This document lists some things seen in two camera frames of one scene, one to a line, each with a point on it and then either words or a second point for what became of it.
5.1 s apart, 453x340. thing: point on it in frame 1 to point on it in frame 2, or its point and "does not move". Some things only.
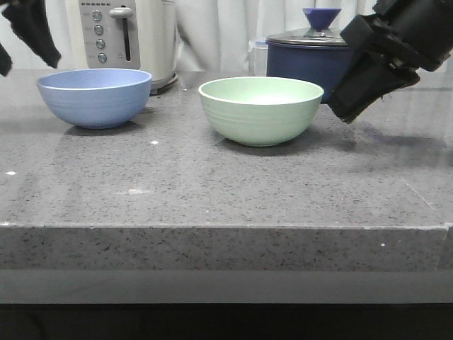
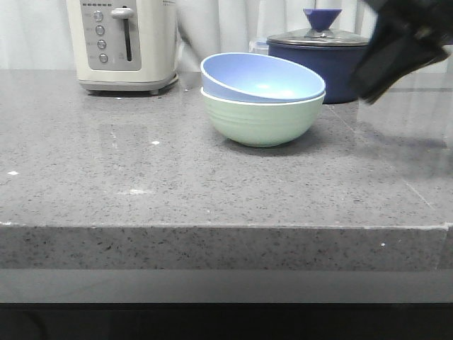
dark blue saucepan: (323, 64) does not move
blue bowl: (96, 98) to (258, 78)
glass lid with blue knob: (320, 32) does not move
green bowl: (262, 111) does not move
